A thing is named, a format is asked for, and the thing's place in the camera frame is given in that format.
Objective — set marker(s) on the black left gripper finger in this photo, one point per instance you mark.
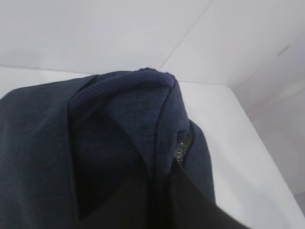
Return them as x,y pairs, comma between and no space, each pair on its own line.
190,209

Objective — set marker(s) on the dark navy lunch bag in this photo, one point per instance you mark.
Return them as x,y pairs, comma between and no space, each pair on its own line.
97,152

